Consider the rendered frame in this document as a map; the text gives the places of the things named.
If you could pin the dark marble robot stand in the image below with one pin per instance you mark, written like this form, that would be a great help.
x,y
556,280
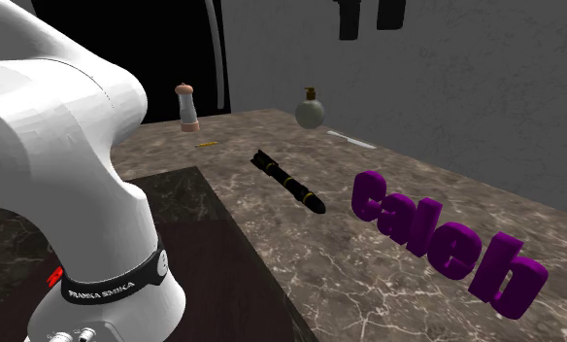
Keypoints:
x,y
226,270

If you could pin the clear pink-capped pepper grinder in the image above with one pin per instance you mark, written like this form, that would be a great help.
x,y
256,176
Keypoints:
x,y
188,106

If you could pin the round grey soap dispenser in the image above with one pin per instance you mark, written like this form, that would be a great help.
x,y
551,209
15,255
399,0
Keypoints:
x,y
309,113

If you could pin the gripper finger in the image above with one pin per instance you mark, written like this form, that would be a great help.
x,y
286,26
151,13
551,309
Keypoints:
x,y
349,21
390,14

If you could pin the yellow pencil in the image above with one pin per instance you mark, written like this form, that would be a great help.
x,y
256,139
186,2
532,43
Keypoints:
x,y
206,144

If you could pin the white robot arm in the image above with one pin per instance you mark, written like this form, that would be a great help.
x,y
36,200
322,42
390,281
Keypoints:
x,y
61,156

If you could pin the white knife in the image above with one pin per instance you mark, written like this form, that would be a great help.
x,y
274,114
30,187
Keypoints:
x,y
352,140

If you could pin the black pen with yellow bands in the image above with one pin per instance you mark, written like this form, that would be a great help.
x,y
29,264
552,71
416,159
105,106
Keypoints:
x,y
288,182

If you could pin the purple block letter sign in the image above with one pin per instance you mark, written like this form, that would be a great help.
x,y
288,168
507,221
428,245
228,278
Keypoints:
x,y
454,251

